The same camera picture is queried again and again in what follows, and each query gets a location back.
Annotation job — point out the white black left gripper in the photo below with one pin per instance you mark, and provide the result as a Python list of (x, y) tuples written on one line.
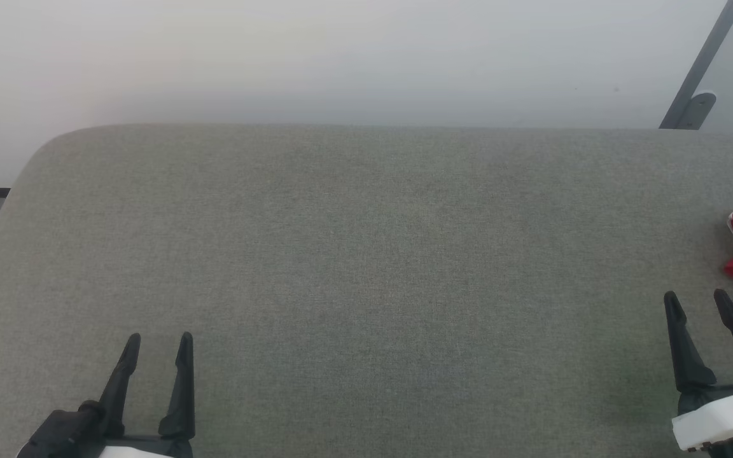
[(150, 448)]

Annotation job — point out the grey metal post with bracket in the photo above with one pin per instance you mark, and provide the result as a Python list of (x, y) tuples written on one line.
[(704, 63)]

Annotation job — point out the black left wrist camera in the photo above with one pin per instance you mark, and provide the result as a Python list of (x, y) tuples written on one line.
[(61, 436)]

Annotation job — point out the grey fabric sofa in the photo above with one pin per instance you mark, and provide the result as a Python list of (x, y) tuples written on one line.
[(366, 286)]

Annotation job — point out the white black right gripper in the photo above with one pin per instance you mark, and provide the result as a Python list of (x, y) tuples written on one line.
[(723, 416)]

